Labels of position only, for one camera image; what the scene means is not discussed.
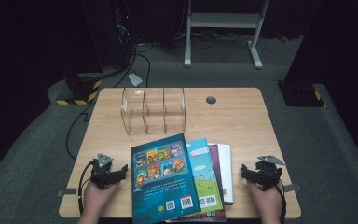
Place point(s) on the white paper scrap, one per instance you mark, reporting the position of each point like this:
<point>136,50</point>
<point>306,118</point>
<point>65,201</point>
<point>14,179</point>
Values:
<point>135,79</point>

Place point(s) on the dark computer tower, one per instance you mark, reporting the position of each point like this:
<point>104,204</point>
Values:
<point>121,31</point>

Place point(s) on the grey tape piece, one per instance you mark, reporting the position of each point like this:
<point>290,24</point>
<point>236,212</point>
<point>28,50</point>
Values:
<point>67,192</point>
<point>292,188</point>

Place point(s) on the person's left hand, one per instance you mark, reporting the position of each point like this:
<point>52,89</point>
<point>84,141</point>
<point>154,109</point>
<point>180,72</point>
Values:
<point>99,200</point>

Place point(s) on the white metal stand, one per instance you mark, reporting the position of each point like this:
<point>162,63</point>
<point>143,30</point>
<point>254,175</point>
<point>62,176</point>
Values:
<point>223,20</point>

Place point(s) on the light blue picture book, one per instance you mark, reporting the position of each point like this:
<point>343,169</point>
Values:
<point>205,174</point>

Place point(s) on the black stand base yellow mark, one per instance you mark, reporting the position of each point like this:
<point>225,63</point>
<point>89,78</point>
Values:
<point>301,96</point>

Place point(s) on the clear acrylic book rack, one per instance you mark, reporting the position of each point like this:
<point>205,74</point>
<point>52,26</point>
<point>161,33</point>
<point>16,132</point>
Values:
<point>154,109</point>

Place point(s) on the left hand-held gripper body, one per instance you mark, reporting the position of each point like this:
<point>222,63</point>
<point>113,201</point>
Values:
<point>101,174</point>

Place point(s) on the black yellow striped stand base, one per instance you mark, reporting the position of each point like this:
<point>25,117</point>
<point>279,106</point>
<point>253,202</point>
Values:
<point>80,90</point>

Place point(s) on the dark blue picture book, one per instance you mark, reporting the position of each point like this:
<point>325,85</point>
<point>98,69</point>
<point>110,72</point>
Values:
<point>161,183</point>

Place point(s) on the small red object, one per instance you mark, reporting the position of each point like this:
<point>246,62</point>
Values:
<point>282,38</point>

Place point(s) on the person's right hand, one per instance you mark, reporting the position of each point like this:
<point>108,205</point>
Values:
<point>267,203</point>

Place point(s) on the white book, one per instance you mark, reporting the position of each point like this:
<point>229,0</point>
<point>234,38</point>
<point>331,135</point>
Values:
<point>227,168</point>

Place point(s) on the dark glossy magazine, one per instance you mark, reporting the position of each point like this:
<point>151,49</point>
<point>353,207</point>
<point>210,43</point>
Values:
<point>215,158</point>

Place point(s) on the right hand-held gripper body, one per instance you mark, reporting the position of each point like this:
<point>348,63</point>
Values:
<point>268,174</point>

